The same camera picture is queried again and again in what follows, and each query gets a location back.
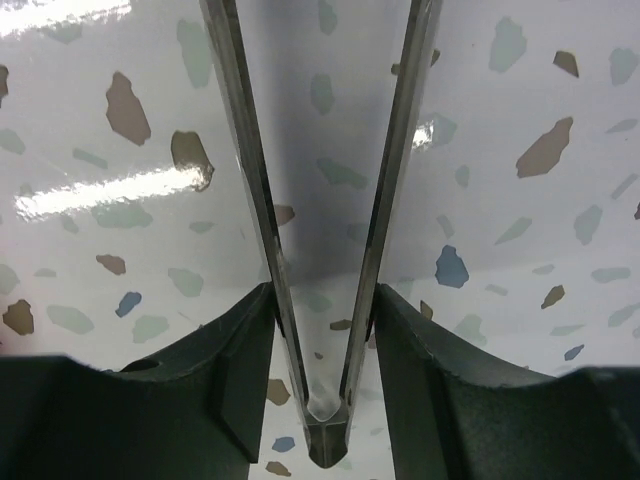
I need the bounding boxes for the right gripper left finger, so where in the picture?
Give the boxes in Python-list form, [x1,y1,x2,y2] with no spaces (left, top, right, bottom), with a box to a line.
[1,283,275,479]

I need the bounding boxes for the metal tongs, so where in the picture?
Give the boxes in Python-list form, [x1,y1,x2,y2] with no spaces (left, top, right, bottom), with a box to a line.
[201,0,443,468]

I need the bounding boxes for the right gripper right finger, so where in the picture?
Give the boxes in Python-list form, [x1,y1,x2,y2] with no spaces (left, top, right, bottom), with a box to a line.
[374,285,639,479]

